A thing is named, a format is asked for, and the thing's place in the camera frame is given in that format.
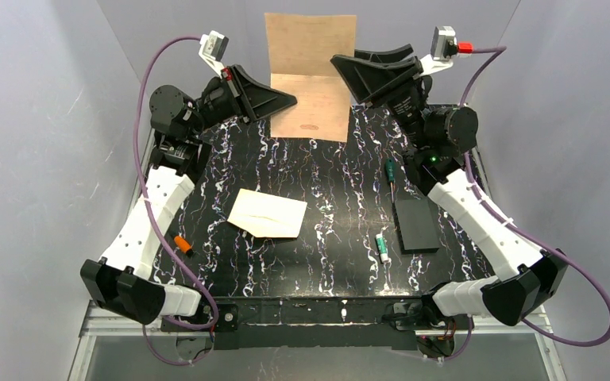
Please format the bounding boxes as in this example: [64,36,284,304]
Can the cream paper envelope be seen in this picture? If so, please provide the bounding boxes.
[227,189,307,238]

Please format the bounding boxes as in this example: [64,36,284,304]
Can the green white glue stick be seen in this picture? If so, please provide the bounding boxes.
[375,233,390,264]

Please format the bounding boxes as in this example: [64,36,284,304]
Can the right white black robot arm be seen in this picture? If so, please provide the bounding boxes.
[331,42,566,326]

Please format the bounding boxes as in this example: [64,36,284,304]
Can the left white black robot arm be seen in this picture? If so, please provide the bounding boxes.
[79,65,297,325]

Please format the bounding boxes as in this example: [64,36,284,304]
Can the black rectangular block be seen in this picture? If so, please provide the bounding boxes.
[394,198,441,254]

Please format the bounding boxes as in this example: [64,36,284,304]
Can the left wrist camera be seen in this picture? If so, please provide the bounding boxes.
[198,30,229,76]

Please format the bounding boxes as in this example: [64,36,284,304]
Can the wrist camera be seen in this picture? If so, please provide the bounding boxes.
[198,30,229,76]
[419,26,474,76]

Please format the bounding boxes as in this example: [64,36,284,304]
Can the green handled screwdriver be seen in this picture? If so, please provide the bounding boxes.
[384,159,396,203]

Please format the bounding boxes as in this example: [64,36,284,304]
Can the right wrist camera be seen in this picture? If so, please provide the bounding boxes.
[419,26,474,76]

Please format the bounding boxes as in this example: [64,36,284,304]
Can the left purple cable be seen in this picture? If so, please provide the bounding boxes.
[133,35,221,368]

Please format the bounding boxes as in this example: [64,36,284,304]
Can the purple cable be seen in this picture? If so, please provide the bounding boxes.
[436,46,610,364]
[133,35,221,368]

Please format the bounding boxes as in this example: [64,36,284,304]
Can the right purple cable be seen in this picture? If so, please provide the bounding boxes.
[436,46,610,364]

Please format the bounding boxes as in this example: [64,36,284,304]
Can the orange handled screwdriver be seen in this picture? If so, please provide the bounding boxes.
[168,233,195,258]

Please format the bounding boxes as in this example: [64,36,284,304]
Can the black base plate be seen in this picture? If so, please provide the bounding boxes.
[160,295,474,352]

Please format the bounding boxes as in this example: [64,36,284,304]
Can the aluminium frame rail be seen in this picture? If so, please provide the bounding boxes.
[74,122,555,380]

